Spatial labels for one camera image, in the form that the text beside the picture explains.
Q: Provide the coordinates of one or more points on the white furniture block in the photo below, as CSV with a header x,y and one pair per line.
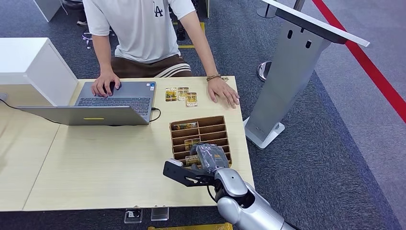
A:
x,y
47,8

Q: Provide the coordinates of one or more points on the red floor tape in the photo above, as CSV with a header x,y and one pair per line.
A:
x,y
364,63

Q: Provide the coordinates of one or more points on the person's left hand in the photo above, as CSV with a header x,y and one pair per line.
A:
x,y
222,90

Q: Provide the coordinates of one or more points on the wooden card organiser box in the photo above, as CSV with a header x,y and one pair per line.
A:
x,y
211,122

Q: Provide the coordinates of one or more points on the black chair base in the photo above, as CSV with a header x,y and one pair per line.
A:
x,y
73,3

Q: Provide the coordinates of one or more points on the person's right hand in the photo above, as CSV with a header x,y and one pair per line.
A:
x,y
103,82

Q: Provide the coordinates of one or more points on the grey kiosk stand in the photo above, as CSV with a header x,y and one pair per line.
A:
x,y
285,79

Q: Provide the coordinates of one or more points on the narrow white panel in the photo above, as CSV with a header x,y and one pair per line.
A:
x,y
207,8

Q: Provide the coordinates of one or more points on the person's right forearm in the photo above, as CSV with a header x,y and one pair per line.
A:
x,y
103,54

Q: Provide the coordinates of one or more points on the person's left forearm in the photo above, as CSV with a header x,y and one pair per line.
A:
x,y
199,47

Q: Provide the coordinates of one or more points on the chrome chair leg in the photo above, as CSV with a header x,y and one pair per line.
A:
x,y
86,35

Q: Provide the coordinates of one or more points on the grey laptop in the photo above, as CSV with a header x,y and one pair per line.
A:
x,y
127,92

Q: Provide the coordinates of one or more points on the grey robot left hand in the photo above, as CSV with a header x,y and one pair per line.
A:
x,y
211,157

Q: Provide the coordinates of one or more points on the clear acrylic holder black insert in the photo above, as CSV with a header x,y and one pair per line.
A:
x,y
133,216

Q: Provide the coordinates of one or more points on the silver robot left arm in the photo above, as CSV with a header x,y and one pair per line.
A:
x,y
241,203

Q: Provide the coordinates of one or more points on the white cabinet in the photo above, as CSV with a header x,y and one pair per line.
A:
x,y
28,60

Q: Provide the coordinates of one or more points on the person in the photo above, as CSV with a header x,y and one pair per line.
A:
x,y
142,31

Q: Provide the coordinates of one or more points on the black stand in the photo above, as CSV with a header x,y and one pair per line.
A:
x,y
180,34

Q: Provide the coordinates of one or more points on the white shoe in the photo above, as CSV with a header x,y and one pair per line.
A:
x,y
82,23

